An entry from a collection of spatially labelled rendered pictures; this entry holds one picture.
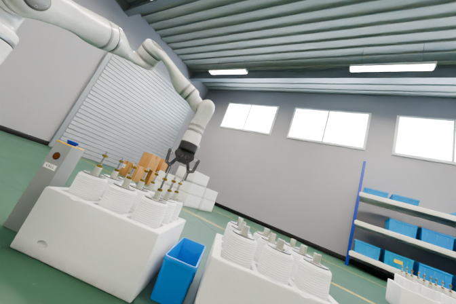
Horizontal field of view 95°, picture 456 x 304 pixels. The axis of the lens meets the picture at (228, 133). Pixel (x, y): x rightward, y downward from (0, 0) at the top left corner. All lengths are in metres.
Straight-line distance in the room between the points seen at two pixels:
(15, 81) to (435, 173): 8.35
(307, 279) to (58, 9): 0.95
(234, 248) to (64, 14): 0.76
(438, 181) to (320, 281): 5.26
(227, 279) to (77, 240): 0.44
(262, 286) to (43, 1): 0.87
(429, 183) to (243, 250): 5.35
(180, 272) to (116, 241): 0.21
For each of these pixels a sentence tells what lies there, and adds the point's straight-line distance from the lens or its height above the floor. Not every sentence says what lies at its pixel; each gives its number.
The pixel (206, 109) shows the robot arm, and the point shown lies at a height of 0.64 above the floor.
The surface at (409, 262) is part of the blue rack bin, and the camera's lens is 4.85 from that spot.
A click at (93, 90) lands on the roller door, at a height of 1.51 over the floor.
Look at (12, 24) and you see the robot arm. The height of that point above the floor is 0.53.
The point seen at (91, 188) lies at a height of 0.21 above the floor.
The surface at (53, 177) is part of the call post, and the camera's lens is 0.97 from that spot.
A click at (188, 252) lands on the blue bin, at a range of 1.04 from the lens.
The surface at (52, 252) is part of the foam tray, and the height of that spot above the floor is 0.03.
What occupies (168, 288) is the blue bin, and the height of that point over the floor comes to 0.04.
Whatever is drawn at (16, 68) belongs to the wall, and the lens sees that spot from 5.71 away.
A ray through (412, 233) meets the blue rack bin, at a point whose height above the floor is 0.87.
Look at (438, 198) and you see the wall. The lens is 5.82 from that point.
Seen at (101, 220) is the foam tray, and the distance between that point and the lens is 0.76.
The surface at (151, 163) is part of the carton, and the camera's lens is 4.56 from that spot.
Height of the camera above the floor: 0.34
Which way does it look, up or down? 16 degrees up
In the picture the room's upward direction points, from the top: 21 degrees clockwise
